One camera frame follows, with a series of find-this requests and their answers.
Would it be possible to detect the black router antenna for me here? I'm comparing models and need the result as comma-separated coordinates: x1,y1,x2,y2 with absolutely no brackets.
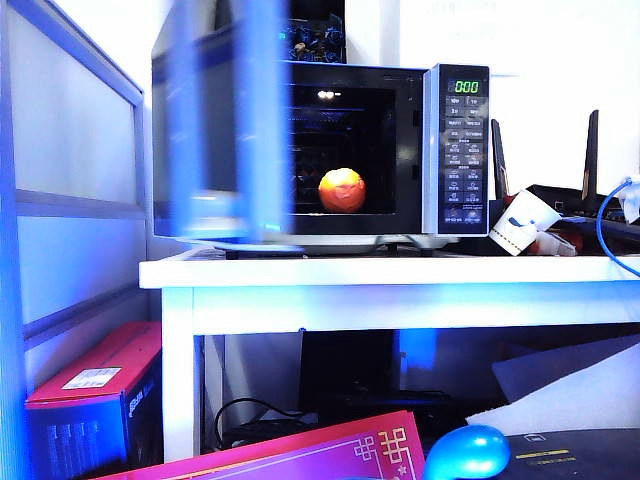
490,118,509,201
582,109,600,200

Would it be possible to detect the black silver microwave oven body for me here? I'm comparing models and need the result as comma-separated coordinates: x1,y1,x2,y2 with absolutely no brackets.
152,62,491,259

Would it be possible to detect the framed blue flower picture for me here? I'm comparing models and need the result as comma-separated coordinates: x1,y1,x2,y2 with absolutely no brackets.
284,0,347,65

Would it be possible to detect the blue ethernet cable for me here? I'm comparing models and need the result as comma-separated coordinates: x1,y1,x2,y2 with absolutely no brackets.
594,175,640,276

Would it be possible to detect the black power cable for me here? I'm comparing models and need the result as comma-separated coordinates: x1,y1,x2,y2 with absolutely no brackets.
213,397,306,451

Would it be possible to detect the black book gold print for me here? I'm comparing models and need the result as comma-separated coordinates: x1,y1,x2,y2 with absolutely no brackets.
504,427,640,480

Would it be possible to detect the white foam sheet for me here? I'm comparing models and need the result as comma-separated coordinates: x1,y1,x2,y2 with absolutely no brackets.
464,372,640,436

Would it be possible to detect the red black cardboard box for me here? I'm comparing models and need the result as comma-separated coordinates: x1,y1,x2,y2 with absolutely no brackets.
23,321,164,480

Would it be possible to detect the white table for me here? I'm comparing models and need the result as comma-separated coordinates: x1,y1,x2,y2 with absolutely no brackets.
137,249,640,464

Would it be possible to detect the white blue paper cup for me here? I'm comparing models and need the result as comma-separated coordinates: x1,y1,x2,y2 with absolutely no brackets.
488,188,562,257

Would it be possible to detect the black router body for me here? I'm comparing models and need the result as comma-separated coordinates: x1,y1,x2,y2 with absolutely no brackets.
487,183,640,257

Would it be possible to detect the orange fruit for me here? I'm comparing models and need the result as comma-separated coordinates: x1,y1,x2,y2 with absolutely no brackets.
318,167,367,212

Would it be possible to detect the grey board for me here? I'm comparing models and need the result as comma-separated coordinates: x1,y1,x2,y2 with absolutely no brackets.
491,334,640,404

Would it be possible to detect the glossy blue computer mouse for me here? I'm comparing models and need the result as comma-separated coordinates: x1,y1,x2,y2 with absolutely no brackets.
423,423,512,480

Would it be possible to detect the black glass microwave door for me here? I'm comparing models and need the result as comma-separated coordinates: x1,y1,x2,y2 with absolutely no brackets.
151,0,307,251

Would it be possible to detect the pink gift box gold pattern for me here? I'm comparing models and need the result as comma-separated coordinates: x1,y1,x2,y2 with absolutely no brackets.
92,409,426,480

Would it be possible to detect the small white red box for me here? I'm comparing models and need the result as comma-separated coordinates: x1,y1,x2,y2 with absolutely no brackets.
532,230,576,257

